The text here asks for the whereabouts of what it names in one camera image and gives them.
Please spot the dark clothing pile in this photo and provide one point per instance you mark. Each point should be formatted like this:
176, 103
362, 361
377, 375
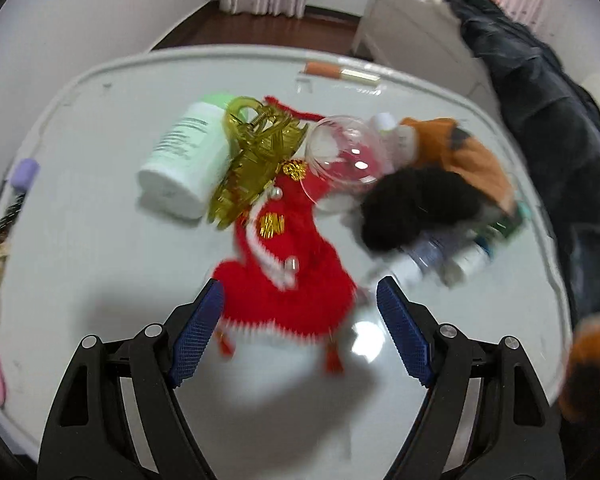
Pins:
545, 110

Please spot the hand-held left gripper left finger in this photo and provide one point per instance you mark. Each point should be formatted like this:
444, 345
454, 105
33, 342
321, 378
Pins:
197, 330

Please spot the white bottle with green cap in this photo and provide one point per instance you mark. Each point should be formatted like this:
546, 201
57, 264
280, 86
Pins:
190, 160

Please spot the large orange plush toy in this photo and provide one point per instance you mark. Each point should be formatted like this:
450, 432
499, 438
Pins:
460, 155

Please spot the yellow transparent hair claw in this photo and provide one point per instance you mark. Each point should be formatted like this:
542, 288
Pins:
257, 165

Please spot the clear plastic dome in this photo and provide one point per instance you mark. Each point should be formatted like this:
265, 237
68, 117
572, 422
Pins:
350, 160

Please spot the white bed frame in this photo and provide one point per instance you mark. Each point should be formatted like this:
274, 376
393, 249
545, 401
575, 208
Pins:
410, 25

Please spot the tiny white cap bottle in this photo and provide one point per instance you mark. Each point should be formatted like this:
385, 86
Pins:
385, 122

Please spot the black fluffy pompom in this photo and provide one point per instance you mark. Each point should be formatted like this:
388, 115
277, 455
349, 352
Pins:
420, 205

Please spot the small green container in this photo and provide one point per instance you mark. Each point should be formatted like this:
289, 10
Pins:
510, 220

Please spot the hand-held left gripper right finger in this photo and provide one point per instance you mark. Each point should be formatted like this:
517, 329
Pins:
405, 330

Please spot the small clear bottle white cap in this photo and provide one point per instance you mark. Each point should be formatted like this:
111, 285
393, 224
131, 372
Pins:
472, 260

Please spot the red knitted ornament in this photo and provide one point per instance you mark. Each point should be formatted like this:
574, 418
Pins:
290, 280

